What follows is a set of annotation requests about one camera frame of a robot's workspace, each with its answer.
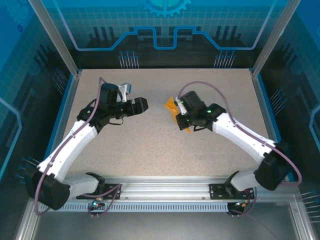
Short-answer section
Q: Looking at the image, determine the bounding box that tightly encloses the orange paper sheet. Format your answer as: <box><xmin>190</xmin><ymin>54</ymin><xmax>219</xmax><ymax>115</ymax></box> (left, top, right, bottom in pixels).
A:
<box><xmin>163</xmin><ymin>96</ymin><xmax>193</xmax><ymax>135</ymax></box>

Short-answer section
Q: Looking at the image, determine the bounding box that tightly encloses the small connector with green light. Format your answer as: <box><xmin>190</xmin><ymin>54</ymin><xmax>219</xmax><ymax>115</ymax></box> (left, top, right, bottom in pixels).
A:
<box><xmin>91</xmin><ymin>197</ymin><xmax>105</xmax><ymax>210</ymax></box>
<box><xmin>233</xmin><ymin>199</ymin><xmax>251</xmax><ymax>209</ymax></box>

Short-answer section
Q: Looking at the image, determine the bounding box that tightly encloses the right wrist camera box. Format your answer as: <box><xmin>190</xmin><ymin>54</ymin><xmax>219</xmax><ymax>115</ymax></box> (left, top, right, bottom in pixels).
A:
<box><xmin>174</xmin><ymin>96</ymin><xmax>188</xmax><ymax>116</ymax></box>

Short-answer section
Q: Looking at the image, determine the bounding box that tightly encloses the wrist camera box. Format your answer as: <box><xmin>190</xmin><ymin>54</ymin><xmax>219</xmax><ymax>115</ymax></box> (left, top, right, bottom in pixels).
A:
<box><xmin>119</xmin><ymin>83</ymin><xmax>133</xmax><ymax>103</ymax></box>
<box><xmin>174</xmin><ymin>96</ymin><xmax>188</xmax><ymax>116</ymax></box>

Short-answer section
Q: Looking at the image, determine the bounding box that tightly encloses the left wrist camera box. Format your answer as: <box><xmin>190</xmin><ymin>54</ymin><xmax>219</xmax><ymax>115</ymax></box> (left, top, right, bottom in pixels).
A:
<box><xmin>119</xmin><ymin>83</ymin><xmax>133</xmax><ymax>103</ymax></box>

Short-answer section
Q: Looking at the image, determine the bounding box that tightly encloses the aluminium side rail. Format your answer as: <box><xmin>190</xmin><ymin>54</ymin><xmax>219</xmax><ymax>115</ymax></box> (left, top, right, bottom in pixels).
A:
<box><xmin>249</xmin><ymin>72</ymin><xmax>295</xmax><ymax>182</ymax></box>
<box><xmin>41</xmin><ymin>72</ymin><xmax>82</xmax><ymax>182</ymax></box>

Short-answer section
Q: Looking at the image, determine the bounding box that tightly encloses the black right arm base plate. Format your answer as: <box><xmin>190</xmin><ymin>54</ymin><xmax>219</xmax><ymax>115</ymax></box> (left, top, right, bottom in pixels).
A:
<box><xmin>209</xmin><ymin>183</ymin><xmax>256</xmax><ymax>200</ymax></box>

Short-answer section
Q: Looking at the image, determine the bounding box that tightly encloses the aluminium mounting rail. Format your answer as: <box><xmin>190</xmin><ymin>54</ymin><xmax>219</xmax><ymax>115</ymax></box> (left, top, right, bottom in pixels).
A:
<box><xmin>33</xmin><ymin>176</ymin><xmax>300</xmax><ymax>201</ymax></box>

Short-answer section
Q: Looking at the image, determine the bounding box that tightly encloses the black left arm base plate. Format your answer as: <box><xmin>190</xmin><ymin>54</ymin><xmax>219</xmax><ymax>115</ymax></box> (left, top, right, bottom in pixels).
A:
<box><xmin>76</xmin><ymin>183</ymin><xmax>122</xmax><ymax>201</ymax></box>

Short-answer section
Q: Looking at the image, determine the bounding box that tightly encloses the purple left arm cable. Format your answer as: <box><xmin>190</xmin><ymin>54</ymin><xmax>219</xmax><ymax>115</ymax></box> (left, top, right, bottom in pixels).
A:
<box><xmin>32</xmin><ymin>76</ymin><xmax>123</xmax><ymax>220</ymax></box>

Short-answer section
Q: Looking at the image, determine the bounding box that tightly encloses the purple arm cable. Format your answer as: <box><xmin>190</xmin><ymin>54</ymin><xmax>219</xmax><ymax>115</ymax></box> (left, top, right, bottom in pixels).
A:
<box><xmin>177</xmin><ymin>81</ymin><xmax>303</xmax><ymax>219</ymax></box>
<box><xmin>32</xmin><ymin>76</ymin><xmax>123</xmax><ymax>220</ymax></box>

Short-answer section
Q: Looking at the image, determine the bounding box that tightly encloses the aluminium frame post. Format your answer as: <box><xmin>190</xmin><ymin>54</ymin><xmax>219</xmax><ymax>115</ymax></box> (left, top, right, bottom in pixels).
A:
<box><xmin>251</xmin><ymin>0</ymin><xmax>302</xmax><ymax>77</ymax></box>
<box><xmin>27</xmin><ymin>0</ymin><xmax>82</xmax><ymax>77</ymax></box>

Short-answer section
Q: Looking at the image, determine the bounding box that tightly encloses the slotted grey cable duct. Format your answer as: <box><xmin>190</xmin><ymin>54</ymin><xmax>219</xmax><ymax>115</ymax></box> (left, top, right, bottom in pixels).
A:
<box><xmin>39</xmin><ymin>202</ymin><xmax>231</xmax><ymax>213</ymax></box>

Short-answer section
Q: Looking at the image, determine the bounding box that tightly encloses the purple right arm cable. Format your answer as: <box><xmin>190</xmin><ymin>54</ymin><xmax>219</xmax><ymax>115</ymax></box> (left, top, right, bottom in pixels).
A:
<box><xmin>177</xmin><ymin>81</ymin><xmax>303</xmax><ymax>219</ymax></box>

